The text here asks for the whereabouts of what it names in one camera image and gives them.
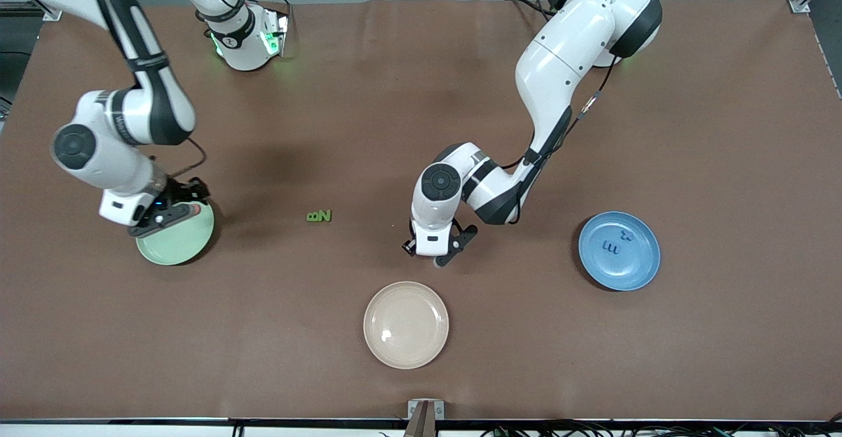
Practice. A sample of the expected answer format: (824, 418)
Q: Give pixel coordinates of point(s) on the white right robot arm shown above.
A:
(105, 154)

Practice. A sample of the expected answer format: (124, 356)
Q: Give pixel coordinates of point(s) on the brown table cover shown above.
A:
(329, 358)

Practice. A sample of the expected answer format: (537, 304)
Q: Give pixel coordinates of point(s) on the beige plate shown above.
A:
(406, 325)

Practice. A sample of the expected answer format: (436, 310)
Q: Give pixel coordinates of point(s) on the green plate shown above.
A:
(177, 246)

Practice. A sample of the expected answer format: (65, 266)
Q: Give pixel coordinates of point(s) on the green letter N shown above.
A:
(323, 216)

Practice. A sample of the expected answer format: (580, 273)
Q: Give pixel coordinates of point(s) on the black table edge strip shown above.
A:
(197, 420)

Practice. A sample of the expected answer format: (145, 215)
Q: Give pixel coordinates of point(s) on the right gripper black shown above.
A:
(179, 193)

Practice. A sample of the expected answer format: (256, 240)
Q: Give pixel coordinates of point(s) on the blue plate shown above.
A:
(631, 269)

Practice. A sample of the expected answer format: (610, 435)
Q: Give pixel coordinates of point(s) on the blue letter m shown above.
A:
(610, 247)

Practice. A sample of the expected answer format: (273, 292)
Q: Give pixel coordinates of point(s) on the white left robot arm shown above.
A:
(566, 62)

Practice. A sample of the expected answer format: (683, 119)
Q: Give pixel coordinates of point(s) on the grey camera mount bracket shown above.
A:
(414, 409)

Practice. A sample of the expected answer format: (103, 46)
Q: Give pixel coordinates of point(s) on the blue letter t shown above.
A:
(627, 234)

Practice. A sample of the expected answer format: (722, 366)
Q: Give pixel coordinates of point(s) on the tan camera pole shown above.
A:
(421, 427)

